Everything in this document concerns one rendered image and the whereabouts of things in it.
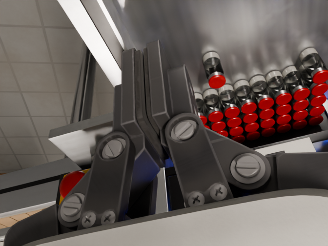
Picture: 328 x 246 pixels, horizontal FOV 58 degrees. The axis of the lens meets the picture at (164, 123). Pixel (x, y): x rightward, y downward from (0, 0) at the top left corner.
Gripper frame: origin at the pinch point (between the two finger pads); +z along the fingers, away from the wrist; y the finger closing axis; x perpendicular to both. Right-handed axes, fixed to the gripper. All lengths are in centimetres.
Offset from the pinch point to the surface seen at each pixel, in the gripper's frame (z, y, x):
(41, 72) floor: 109, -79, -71
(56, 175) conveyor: 22, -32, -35
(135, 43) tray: 21.8, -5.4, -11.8
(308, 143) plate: 10.1, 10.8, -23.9
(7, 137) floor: 109, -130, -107
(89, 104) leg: 45, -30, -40
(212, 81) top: 17.1, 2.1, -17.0
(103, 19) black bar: 20.0, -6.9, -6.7
